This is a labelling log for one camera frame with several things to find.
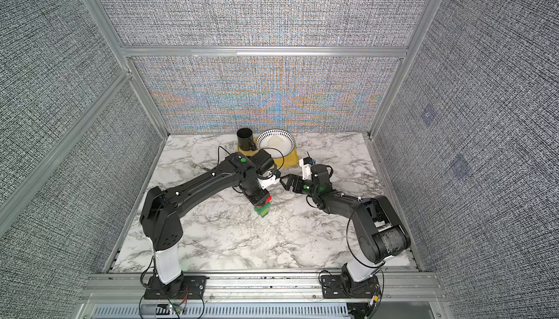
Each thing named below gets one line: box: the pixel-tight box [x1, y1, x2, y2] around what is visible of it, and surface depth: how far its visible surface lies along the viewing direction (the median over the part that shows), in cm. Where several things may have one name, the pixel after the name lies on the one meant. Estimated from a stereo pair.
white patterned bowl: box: [256, 128, 297, 159], surface depth 118 cm
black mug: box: [236, 127, 257, 152], surface depth 112 cm
